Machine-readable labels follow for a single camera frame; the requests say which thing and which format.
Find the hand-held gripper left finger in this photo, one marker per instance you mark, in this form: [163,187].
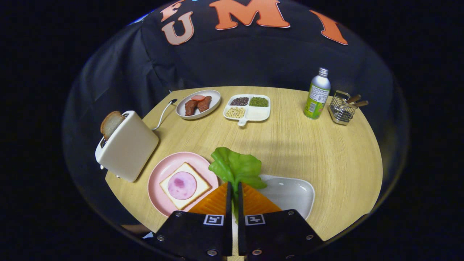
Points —
[229,224]

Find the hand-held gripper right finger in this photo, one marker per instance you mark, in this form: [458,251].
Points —
[240,232]

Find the green lettuce leaf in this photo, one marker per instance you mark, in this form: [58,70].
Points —
[235,166]

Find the toasted bread slice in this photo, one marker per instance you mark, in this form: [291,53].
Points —
[110,123]

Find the white bread slice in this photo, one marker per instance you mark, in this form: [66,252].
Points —
[202,188]

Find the white rounded rectangular plate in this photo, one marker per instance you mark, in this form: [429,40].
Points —
[290,195]

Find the pink ham slice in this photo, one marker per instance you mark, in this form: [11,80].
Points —
[181,185]

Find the pink plate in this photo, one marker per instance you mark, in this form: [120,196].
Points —
[159,174]

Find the pile of yellow soybeans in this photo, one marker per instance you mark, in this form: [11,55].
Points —
[235,112]

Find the white divided dish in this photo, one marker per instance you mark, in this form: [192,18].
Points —
[258,114]

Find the brown meat piece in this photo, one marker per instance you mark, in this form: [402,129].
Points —
[191,107]
[204,104]

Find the pile of dark beans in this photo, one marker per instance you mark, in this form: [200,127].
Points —
[239,101]

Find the white toaster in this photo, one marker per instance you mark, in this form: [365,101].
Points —
[127,152]

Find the pile of green beans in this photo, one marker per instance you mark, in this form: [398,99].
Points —
[259,102]

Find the round white plate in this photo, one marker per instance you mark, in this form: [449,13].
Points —
[214,98]

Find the red sausage slice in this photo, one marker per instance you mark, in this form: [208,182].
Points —
[198,98]

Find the green label drink bottle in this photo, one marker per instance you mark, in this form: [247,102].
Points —
[317,98]

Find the black backdrop cloth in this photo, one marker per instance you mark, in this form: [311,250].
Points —
[253,61]

